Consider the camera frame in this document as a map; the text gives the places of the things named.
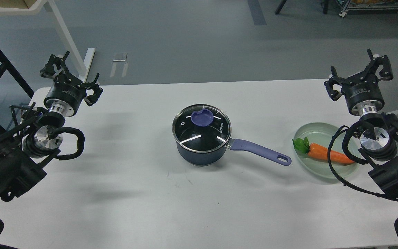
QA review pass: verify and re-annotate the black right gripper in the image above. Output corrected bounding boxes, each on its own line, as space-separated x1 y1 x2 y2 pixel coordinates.
324 48 394 116

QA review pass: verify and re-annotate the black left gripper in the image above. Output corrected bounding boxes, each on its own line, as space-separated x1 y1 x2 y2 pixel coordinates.
40 51 104 117

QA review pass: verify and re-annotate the glass lid purple knob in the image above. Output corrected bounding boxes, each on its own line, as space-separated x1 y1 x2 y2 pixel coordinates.
172 104 231 153

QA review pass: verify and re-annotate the dark blue saucepan purple handle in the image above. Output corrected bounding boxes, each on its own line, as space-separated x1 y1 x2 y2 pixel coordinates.
172 104 292 167

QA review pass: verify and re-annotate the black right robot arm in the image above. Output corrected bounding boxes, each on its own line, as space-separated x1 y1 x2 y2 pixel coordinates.
324 49 398 202

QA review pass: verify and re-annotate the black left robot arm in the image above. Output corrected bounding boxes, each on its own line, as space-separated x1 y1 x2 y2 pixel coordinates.
0 52 103 249

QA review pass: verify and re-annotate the pale green oval plate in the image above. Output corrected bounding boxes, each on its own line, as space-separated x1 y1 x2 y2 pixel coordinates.
294 122 360 179

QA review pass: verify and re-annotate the black chair leg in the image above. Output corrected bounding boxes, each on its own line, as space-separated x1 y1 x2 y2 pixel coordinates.
274 0 330 15

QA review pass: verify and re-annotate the metal cart with casters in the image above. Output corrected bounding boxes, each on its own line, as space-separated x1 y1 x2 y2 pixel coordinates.
337 0 398 18

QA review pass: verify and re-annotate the orange toy carrot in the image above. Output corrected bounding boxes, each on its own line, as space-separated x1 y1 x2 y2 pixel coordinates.
292 137 354 165

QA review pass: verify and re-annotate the white desk frame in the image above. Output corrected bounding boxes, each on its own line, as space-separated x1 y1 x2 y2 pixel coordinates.
0 0 95 83

